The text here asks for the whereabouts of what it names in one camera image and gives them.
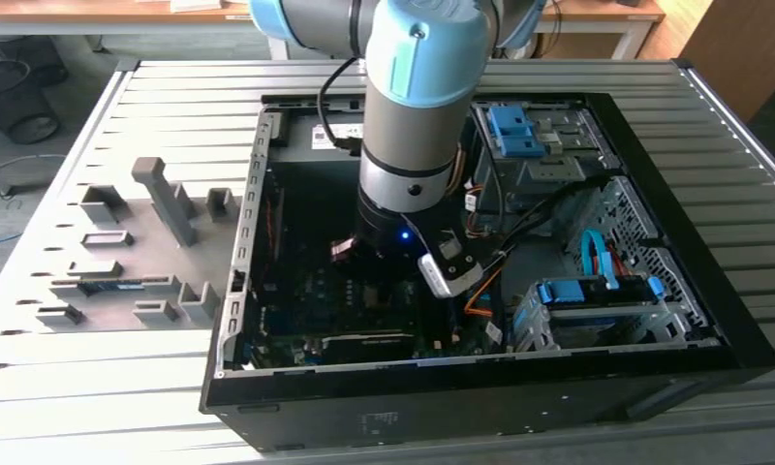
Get green motherboard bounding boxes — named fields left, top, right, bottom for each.
left=258, top=212, right=497, bottom=365

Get black RAM stick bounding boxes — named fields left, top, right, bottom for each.
left=443, top=294, right=463, bottom=341

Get black graphics card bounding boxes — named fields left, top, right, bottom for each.
left=319, top=330, right=421, bottom=364

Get grey power supply unit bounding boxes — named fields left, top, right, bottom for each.
left=271, top=111, right=367, bottom=165

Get hard disk in blue carrier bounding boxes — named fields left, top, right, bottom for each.
left=536, top=274, right=669, bottom=309

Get blue plastic bay latch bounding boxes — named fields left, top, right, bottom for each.
left=487, top=105, right=552, bottom=159

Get grey metal optical drive cage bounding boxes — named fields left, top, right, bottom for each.
left=470, top=105, right=624, bottom=215

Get grey parts rack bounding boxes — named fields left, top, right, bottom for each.
left=35, top=157, right=247, bottom=335

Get black open PC case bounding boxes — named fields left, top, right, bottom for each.
left=198, top=91, right=775, bottom=454

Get silver metal disk bay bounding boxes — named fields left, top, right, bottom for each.
left=509, top=278, right=716, bottom=354

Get blue RAM stick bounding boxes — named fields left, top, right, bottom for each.
left=76, top=279, right=148, bottom=296

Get white papers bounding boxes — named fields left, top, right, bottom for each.
left=167, top=0, right=224, bottom=14

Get black mesh waste bin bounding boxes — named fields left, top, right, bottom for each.
left=0, top=33, right=71, bottom=88
left=0, top=58, right=63, bottom=145

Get wooden desk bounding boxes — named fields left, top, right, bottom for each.
left=0, top=0, right=666, bottom=62

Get wooden cabinet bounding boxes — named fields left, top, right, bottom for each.
left=638, top=0, right=775, bottom=125

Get black camera bracket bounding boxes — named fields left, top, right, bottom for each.
left=403, top=212, right=481, bottom=277

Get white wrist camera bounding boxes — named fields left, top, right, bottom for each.
left=418, top=251, right=486, bottom=297

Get coloured power wire bundle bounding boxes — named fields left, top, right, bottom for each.
left=462, top=212, right=507, bottom=242

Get yellow wire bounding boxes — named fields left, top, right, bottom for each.
left=446, top=142, right=467, bottom=195

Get orange SATA wire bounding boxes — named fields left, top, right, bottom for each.
left=465, top=268, right=511, bottom=320

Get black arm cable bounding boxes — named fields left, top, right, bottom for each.
left=318, top=56, right=369, bottom=156

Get black cable bundle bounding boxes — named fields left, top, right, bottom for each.
left=477, top=172, right=626, bottom=292

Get blue SATA wire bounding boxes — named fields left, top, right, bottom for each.
left=581, top=227, right=624, bottom=291

